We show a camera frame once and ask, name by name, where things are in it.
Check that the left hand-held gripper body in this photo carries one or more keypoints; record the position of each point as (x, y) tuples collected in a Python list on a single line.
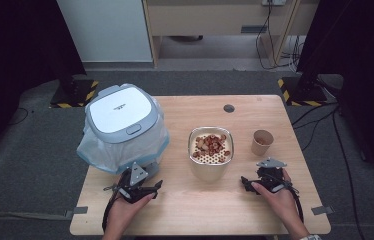
[(135, 180)]

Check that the person's right hand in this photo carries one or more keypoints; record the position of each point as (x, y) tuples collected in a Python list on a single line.
[(283, 203)]

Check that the white cabinet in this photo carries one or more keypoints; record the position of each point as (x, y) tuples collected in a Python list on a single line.
[(105, 30)]

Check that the person's left hand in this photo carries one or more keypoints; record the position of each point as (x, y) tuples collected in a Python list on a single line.
[(123, 213)]

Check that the grey tape strip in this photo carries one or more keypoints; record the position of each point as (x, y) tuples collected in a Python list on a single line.
[(80, 210), (322, 210)]

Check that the light wooden desk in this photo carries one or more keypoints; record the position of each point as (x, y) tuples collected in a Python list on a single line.
[(201, 20)]

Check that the person's patterned white sleeve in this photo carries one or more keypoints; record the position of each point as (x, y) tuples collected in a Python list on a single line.
[(310, 237)]

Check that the white power socket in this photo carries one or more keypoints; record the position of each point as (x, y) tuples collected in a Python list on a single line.
[(273, 2)]

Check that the black yellow-striped stand base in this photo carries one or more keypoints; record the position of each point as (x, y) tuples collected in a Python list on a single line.
[(75, 95), (305, 96)]

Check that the brown paper cup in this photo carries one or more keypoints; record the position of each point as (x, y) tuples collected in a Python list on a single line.
[(258, 148)]

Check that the metal bowl of food scraps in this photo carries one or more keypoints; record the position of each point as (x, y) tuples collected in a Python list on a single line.
[(208, 173)]

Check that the trash bin with plastic bag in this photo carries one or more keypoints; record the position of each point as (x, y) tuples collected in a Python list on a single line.
[(108, 155)]

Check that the pile of brown food scraps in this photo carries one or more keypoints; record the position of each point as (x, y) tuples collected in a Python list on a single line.
[(211, 145)]

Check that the dark curtain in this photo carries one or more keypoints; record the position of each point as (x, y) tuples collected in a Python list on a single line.
[(358, 50), (15, 50)]

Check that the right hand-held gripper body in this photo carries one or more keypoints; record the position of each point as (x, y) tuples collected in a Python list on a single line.
[(271, 176)]

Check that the grey table grommet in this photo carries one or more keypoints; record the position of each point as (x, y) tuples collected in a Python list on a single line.
[(229, 108)]

